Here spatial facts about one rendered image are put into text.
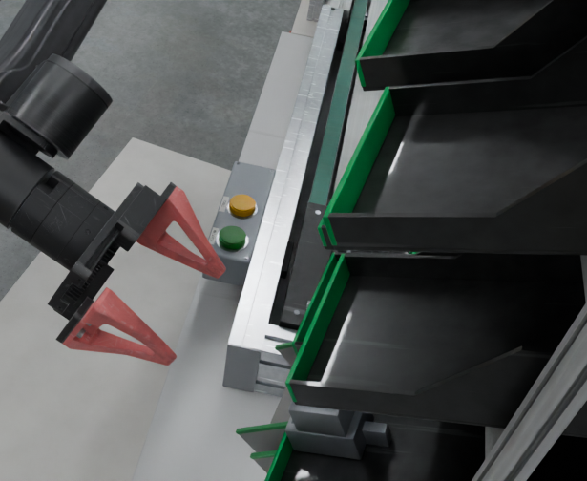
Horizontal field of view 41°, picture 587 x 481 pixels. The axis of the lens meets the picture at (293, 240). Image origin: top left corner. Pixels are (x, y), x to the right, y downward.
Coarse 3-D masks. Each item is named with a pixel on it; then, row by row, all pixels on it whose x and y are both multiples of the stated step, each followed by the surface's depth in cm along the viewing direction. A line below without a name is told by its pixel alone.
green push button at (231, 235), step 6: (222, 228) 117; (228, 228) 117; (234, 228) 117; (240, 228) 117; (222, 234) 116; (228, 234) 116; (234, 234) 116; (240, 234) 117; (222, 240) 116; (228, 240) 115; (234, 240) 116; (240, 240) 116; (228, 246) 115; (234, 246) 115; (240, 246) 116
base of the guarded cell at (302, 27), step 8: (304, 0) 185; (328, 0) 187; (368, 0) 189; (304, 8) 183; (368, 8) 187; (296, 16) 180; (304, 16) 180; (296, 24) 178; (304, 24) 178; (312, 24) 179; (296, 32) 175; (304, 32) 176; (312, 32) 176; (360, 40) 177
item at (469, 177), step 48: (576, 48) 44; (384, 96) 50; (432, 96) 50; (480, 96) 48; (528, 96) 47; (576, 96) 46; (384, 144) 49; (432, 144) 48; (480, 144) 47; (528, 144) 45; (576, 144) 44; (336, 192) 43; (384, 192) 46; (432, 192) 44; (480, 192) 43; (528, 192) 42; (576, 192) 36; (336, 240) 43; (384, 240) 42; (432, 240) 40; (480, 240) 39; (528, 240) 38; (576, 240) 37
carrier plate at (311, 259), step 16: (320, 208) 123; (304, 224) 120; (304, 240) 118; (320, 240) 118; (304, 256) 116; (320, 256) 116; (304, 272) 114; (320, 272) 114; (288, 288) 111; (304, 288) 111; (288, 304) 109; (304, 304) 109; (288, 320) 107
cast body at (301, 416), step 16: (304, 416) 65; (320, 416) 64; (336, 416) 64; (352, 416) 66; (368, 416) 68; (288, 432) 68; (304, 432) 67; (320, 432) 66; (336, 432) 65; (352, 432) 66; (368, 432) 67; (384, 432) 66; (304, 448) 69; (320, 448) 68; (336, 448) 67; (352, 448) 66
